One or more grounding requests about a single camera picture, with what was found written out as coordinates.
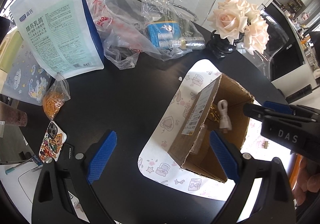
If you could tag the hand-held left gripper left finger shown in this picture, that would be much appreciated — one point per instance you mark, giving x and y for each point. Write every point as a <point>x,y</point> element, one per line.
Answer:
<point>102,157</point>

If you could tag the blue bag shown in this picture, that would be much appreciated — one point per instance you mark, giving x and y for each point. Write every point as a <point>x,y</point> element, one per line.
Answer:
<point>93,33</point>

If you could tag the pale pink rose bouquet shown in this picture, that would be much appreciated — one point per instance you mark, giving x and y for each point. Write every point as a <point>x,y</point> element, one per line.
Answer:
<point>230,21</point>

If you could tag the wooden tissue box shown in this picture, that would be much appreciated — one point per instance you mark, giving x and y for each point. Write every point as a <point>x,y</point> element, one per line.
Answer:
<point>296,166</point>

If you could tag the bag of orange rubber bands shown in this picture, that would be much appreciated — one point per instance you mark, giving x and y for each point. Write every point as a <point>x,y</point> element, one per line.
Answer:
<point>53,105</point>

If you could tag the black vase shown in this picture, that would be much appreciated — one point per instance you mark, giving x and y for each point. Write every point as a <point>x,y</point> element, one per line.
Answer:
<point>221,46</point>

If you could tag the brown tumbler cup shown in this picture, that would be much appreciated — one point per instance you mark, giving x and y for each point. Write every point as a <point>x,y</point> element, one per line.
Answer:
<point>12,116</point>

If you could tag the white cartoon printed mat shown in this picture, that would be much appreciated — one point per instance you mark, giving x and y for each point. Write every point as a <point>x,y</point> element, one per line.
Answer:
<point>162,123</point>

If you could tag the brown cardboard box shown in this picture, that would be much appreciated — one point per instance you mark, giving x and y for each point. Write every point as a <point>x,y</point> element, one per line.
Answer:
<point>197,123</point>

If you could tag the blue and white box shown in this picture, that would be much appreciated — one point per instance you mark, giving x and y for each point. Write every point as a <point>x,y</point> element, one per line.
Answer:
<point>162,33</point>

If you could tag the dark kitchen cabinets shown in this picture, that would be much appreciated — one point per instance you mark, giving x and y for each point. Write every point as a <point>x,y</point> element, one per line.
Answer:
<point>287,56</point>

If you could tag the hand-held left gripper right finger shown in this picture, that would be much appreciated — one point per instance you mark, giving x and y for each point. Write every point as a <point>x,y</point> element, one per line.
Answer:
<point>225,157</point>

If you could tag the clear small bottle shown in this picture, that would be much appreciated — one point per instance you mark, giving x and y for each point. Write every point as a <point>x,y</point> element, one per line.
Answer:
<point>192,43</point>

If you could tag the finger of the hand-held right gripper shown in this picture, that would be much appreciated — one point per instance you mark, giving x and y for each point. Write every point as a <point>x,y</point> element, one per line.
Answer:
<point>277,107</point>
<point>252,111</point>

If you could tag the red print plastic bag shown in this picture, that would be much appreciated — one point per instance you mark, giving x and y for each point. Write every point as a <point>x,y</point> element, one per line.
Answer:
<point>112,28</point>

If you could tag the yellow star hair clip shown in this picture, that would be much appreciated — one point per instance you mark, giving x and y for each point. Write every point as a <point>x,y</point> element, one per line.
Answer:
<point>214,114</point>

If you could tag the black flat box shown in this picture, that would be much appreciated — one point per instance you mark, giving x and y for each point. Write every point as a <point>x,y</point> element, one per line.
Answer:
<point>70,153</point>

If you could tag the blue pen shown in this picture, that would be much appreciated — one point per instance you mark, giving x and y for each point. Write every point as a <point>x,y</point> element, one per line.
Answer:
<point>17,167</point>

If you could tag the phone with cartoon case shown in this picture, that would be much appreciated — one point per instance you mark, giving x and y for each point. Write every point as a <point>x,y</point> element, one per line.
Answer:
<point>53,143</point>

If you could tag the cartoon printed storage box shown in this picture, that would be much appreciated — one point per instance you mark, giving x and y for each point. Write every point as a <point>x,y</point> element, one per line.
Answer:
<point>22,81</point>

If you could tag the person's right hand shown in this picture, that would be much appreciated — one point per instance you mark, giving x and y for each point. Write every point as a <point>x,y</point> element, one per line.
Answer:
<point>310,181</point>

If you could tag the clear plastic bag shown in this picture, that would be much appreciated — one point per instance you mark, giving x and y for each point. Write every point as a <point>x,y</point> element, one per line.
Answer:
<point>160,6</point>

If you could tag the white and green pouch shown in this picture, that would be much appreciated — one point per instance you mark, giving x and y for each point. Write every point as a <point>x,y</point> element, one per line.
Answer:
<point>55,31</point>

